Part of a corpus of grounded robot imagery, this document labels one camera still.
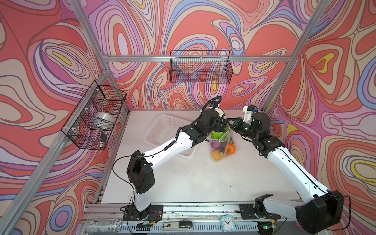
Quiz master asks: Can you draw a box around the silver drink can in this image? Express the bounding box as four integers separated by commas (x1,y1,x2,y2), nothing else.
85,219,122,234

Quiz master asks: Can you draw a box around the black white remote device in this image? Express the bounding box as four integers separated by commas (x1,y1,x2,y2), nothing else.
162,221,193,231

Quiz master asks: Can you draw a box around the small teal alarm clock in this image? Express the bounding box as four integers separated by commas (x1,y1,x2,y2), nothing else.
220,215,236,233

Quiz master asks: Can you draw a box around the black wire basket left wall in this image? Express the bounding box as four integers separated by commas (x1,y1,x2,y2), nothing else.
62,81,127,151

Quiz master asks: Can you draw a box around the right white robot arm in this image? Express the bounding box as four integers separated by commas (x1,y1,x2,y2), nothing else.
227,106,345,235

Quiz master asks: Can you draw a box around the green circuit board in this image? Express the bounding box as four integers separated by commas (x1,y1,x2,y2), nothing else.
136,223,153,232

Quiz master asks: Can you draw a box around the silver tape roll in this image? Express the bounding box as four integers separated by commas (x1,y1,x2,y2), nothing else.
94,112,115,123

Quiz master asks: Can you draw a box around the purple red onion toy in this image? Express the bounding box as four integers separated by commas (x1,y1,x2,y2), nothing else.
210,140,222,150

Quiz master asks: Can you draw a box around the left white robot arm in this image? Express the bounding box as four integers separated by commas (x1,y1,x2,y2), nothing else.
126,96,226,212

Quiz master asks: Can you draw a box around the aluminium frame post left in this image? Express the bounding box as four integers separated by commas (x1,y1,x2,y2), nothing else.
69,0,130,115

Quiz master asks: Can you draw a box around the black wire basket back wall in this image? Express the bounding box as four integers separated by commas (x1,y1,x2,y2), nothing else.
169,49,233,84

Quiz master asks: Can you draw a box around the black wire basket wall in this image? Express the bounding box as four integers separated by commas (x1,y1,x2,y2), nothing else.
169,49,233,84
62,81,127,151

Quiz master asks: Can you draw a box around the green lettuce cabbage toy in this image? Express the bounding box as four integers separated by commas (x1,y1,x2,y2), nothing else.
211,131,229,143

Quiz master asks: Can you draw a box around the white plastic perforated basket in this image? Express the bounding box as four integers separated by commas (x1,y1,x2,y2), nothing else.
144,114,190,147

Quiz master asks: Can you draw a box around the clear zip top bag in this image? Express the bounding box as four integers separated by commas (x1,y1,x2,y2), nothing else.
210,124,237,160

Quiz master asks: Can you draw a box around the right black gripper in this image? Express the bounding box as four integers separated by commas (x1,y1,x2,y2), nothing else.
228,117,258,141

